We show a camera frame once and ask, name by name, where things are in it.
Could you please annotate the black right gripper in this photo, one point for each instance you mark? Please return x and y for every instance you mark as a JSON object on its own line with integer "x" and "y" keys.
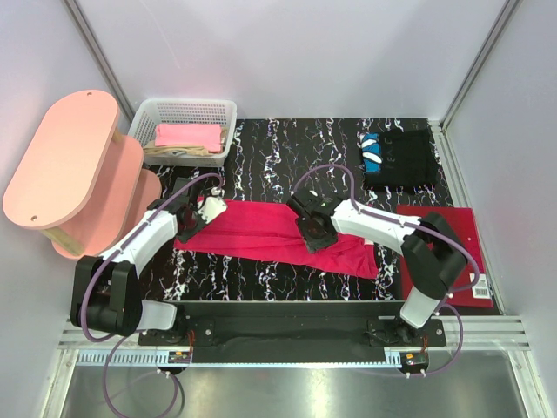
{"x": 298, "y": 205}

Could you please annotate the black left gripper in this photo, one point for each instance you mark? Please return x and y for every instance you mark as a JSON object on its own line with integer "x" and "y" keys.
{"x": 175, "y": 192}

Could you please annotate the red t shirt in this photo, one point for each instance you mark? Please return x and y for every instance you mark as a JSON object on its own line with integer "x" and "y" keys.
{"x": 268, "y": 232}

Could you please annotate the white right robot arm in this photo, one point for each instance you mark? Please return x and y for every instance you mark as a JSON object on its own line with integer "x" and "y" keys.
{"x": 434, "y": 256}

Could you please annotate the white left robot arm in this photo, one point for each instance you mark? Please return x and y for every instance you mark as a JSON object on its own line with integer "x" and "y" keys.
{"x": 106, "y": 299}

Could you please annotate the beige folded t shirt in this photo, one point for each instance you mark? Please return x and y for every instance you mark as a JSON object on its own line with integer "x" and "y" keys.
{"x": 178, "y": 150}

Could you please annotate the pink folded t shirt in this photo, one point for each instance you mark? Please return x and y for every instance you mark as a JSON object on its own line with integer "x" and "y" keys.
{"x": 207, "y": 136}

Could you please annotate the white plastic basket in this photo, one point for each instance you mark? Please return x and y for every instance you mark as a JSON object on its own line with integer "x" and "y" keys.
{"x": 156, "y": 111}

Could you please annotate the black folded t shirt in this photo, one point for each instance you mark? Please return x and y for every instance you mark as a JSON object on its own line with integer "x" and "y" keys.
{"x": 398, "y": 158}

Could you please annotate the pink three tier shelf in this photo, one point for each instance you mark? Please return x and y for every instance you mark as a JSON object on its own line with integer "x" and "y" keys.
{"x": 81, "y": 182}

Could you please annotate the left orange connector board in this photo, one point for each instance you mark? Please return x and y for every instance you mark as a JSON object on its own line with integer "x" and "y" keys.
{"x": 180, "y": 356}

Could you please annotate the orange connector board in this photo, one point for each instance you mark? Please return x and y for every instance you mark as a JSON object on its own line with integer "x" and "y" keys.
{"x": 417, "y": 360}
{"x": 180, "y": 356}

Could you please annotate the right orange connector board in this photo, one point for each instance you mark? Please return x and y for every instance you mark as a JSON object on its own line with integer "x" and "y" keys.
{"x": 417, "y": 360}

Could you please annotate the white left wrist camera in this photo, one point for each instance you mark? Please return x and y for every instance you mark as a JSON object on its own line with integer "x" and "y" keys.
{"x": 211, "y": 205}

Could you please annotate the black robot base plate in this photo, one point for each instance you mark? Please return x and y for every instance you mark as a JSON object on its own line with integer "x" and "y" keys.
{"x": 293, "y": 333}

